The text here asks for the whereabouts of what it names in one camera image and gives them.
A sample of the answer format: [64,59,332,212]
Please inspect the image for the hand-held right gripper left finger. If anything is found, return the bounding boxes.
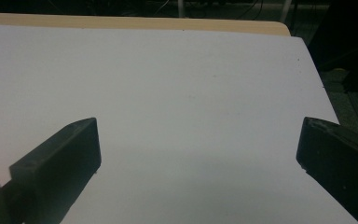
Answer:
[8,117,103,224]

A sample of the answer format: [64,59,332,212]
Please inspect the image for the white table cover sheet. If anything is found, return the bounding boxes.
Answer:
[0,23,358,224]

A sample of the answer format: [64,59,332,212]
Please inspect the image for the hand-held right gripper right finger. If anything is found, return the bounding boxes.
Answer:
[296,117,358,224]

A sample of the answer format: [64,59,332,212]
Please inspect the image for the light wooden table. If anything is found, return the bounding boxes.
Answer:
[0,12,292,37]

